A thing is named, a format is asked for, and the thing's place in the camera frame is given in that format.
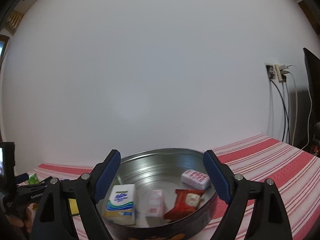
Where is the red snack packet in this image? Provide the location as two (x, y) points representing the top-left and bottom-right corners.
(164, 189), (205, 222)

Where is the Vinda tissue pack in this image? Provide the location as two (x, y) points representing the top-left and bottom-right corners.
(103, 184), (136, 225)

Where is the green leaf tissue pack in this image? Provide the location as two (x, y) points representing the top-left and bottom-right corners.
(27, 173), (40, 185)

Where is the yellow sponge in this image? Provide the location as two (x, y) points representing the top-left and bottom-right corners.
(69, 199), (79, 216)

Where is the white pink tissue pack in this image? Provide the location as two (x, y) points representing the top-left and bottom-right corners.
(181, 170), (211, 190)

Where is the red striped bed sheet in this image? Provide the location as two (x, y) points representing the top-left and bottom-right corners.
(28, 134), (319, 239)

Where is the round metal tin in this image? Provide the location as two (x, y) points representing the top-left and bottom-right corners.
(103, 148), (217, 239)

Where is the pink white small box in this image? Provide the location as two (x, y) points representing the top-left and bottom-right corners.
(146, 190), (165, 220)

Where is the white charger plug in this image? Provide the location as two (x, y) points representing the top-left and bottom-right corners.
(274, 64), (289, 83)

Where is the black cable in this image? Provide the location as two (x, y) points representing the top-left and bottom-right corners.
(269, 78), (291, 144)

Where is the wall power socket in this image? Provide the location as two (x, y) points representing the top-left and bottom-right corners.
(265, 63), (277, 80)

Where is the white cable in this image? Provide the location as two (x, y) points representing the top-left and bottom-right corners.
(287, 64), (314, 152)

